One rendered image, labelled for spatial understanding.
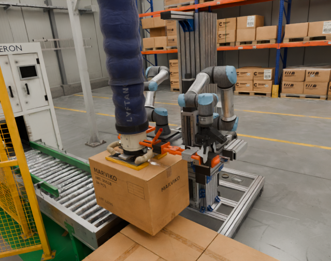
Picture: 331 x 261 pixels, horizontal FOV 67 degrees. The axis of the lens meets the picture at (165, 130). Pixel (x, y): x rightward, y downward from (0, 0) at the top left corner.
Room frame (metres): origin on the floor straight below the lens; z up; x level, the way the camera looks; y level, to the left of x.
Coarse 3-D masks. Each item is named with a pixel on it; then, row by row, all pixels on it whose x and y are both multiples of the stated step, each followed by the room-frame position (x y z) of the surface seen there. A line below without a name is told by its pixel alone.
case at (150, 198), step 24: (96, 168) 1.62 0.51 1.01; (120, 168) 1.47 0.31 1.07; (144, 168) 1.44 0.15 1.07; (168, 168) 1.43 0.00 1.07; (96, 192) 1.66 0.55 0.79; (120, 192) 1.47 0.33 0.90; (144, 192) 1.31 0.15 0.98; (168, 192) 1.42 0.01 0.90; (120, 216) 1.49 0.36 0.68; (144, 216) 1.33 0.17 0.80; (168, 216) 1.40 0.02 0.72
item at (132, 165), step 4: (108, 156) 1.63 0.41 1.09; (112, 156) 1.62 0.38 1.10; (116, 156) 1.61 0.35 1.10; (112, 160) 1.58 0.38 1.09; (116, 160) 1.56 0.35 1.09; (120, 160) 1.55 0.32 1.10; (124, 160) 1.54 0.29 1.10; (128, 160) 1.53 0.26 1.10; (132, 160) 1.50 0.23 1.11; (120, 164) 1.53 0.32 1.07; (124, 164) 1.50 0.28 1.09; (128, 164) 1.48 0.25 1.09; (132, 164) 1.47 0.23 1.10; (136, 164) 1.46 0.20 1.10; (140, 164) 1.47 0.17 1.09; (144, 164) 1.46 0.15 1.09; (148, 164) 1.48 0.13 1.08; (132, 168) 1.45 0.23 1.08; (136, 168) 1.42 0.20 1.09; (140, 168) 1.43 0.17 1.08
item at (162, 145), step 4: (160, 140) 1.52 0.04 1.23; (164, 140) 1.51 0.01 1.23; (152, 144) 1.45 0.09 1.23; (156, 144) 1.47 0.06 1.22; (160, 144) 1.46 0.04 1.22; (164, 144) 1.43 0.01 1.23; (168, 144) 1.46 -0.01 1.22; (152, 148) 1.46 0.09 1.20; (156, 148) 1.43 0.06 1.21; (160, 148) 1.41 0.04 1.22; (156, 152) 1.43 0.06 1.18; (160, 152) 1.41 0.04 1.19; (164, 152) 1.43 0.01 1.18
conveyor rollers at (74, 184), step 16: (32, 160) 2.92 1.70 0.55; (48, 160) 2.89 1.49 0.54; (48, 176) 2.45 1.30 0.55; (64, 176) 2.46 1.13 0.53; (80, 176) 2.41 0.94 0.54; (64, 192) 2.09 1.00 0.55; (80, 192) 2.10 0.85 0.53; (80, 208) 1.82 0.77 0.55; (96, 208) 1.81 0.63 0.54; (96, 224) 1.60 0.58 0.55
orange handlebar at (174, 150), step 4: (152, 128) 1.83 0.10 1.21; (148, 132) 1.79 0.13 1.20; (144, 140) 1.59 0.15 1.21; (148, 140) 1.57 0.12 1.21; (140, 144) 1.55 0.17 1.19; (144, 144) 1.53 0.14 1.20; (148, 144) 1.51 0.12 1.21; (164, 148) 1.42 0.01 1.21; (168, 148) 1.44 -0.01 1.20; (172, 148) 1.40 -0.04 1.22; (176, 148) 1.38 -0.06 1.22; (180, 148) 1.40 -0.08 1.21; (172, 152) 1.37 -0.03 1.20; (176, 152) 1.35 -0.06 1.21; (180, 152) 1.34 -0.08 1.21; (196, 152) 1.32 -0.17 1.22; (192, 156) 1.28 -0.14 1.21; (196, 156) 1.27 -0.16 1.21; (216, 160) 1.20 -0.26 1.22
